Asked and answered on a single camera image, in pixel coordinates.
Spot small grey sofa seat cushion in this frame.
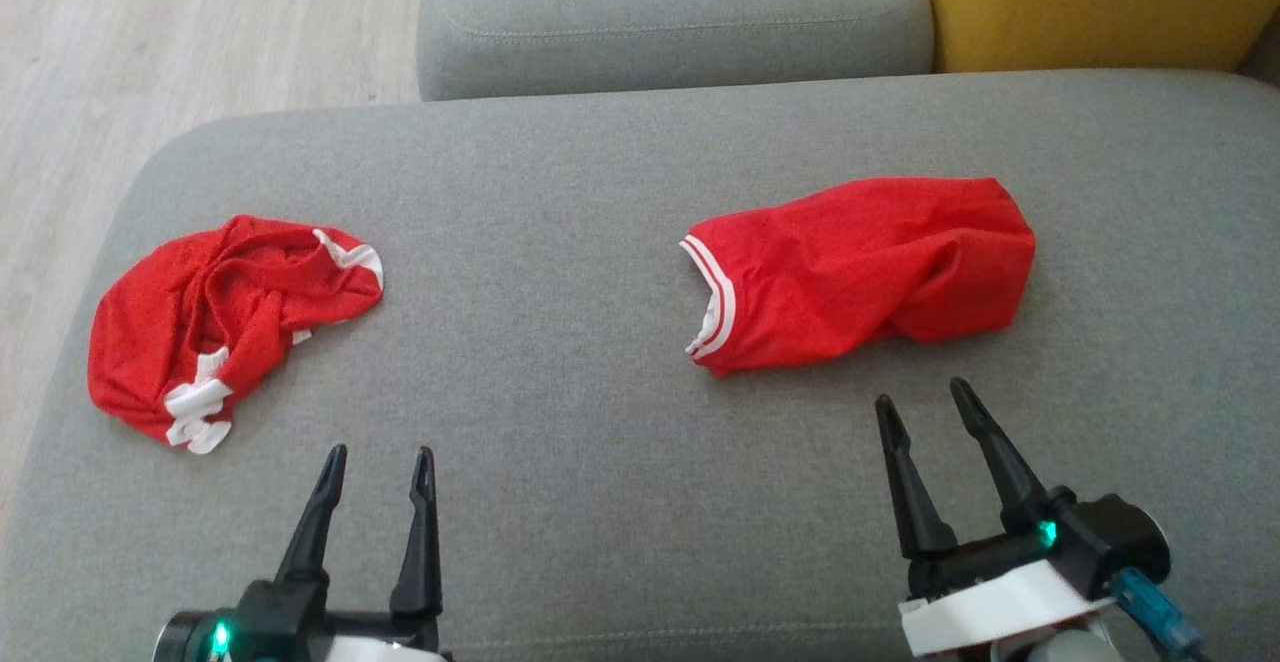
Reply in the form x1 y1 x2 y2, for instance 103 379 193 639
417 0 936 102

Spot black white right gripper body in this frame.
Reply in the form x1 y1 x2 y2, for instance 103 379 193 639
898 486 1172 659

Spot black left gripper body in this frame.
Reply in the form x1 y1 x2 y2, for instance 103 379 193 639
155 580 453 662

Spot yellow sofa backrest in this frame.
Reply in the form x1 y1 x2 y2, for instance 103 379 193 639
913 0 1280 74

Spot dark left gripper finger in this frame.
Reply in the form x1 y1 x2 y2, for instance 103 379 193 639
389 446 444 619
275 444 349 584

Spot large grey sofa seat cushion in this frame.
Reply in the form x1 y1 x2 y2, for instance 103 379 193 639
0 68 1280 662

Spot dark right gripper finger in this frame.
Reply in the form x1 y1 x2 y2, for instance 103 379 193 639
875 394 960 561
949 377 1051 534

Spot blue cable connector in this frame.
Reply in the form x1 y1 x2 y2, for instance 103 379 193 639
1113 567 1206 662

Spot crumpled red white shorts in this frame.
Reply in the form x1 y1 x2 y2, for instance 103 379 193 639
87 214 385 456

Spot red jersey with white trim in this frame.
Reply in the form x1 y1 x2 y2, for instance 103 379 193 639
679 176 1037 379

